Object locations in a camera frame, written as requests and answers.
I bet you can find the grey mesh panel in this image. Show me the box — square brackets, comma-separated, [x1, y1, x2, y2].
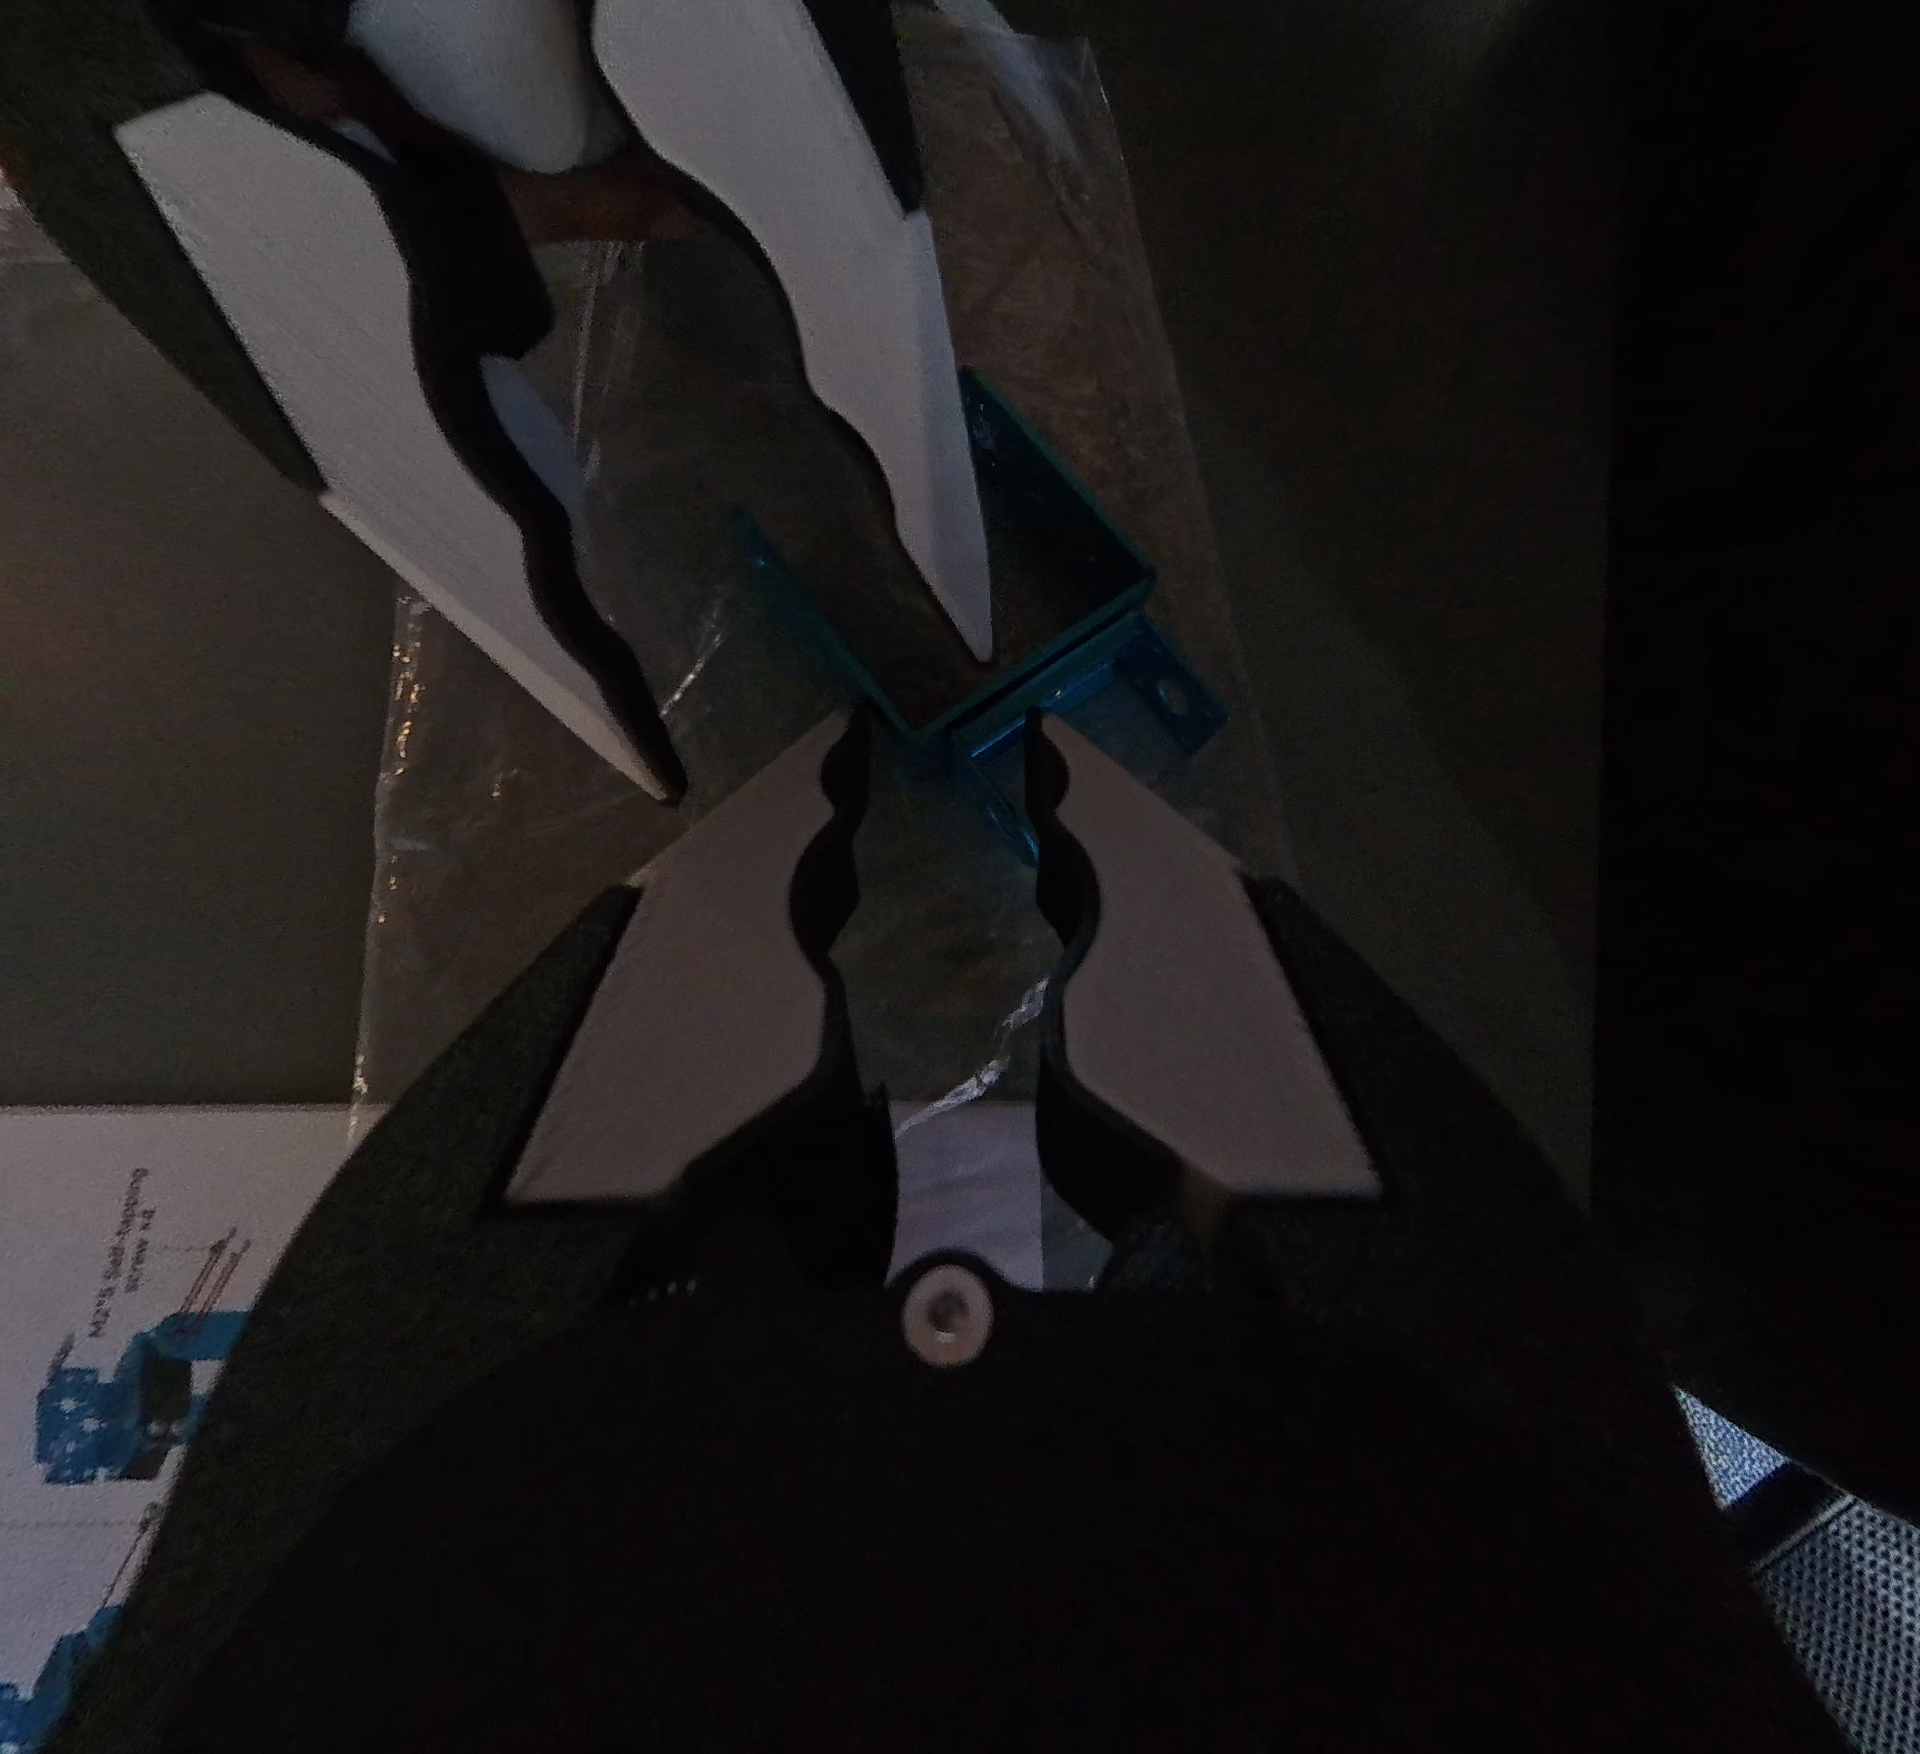
[1671, 1385, 1920, 1754]

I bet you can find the white printed instruction sheet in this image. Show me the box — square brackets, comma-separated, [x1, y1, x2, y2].
[0, 1101, 1053, 1754]

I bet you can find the clear plastic bag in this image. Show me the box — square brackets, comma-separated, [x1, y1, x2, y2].
[348, 5, 1299, 1186]

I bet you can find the large blue metal U bracket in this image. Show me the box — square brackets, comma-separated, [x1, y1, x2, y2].
[732, 367, 1159, 751]

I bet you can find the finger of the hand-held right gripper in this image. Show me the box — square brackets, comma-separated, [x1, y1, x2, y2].
[588, 0, 994, 664]
[116, 89, 692, 799]

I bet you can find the small blue flanged metal bracket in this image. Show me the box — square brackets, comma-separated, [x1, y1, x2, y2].
[921, 615, 1228, 875]

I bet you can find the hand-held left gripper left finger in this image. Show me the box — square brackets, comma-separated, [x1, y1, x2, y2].
[503, 707, 901, 1289]

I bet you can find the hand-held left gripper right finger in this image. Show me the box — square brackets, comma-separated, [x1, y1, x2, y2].
[1024, 707, 1381, 1252]

